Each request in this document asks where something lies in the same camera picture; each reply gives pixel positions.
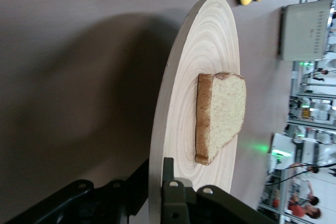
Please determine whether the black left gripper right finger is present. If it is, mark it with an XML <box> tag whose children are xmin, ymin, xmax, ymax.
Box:
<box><xmin>160</xmin><ymin>157</ymin><xmax>277</xmax><ymax>224</ymax></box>

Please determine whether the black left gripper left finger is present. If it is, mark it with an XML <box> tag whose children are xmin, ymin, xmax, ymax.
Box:
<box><xmin>5</xmin><ymin>158</ymin><xmax>151</xmax><ymax>224</ymax></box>

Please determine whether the slice of bread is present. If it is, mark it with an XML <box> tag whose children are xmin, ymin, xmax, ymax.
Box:
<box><xmin>194</xmin><ymin>72</ymin><xmax>247</xmax><ymax>166</ymax></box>

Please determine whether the round wooden plate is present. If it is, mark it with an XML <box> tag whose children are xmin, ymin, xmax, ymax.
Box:
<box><xmin>148</xmin><ymin>0</ymin><xmax>241</xmax><ymax>224</ymax></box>

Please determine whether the cream and chrome toaster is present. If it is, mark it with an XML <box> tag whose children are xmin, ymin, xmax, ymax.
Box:
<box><xmin>277</xmin><ymin>0</ymin><xmax>334</xmax><ymax>62</ymax></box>

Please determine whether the person in red shirt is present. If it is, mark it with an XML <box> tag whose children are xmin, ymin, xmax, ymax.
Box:
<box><xmin>287</xmin><ymin>195</ymin><xmax>322</xmax><ymax>219</ymax></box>

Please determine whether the large table cover mat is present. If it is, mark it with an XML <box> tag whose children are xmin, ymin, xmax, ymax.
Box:
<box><xmin>0</xmin><ymin>0</ymin><xmax>302</xmax><ymax>224</ymax></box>

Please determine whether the black right base cable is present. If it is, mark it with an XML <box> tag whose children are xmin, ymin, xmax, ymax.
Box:
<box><xmin>278</xmin><ymin>162</ymin><xmax>336</xmax><ymax>184</ymax></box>

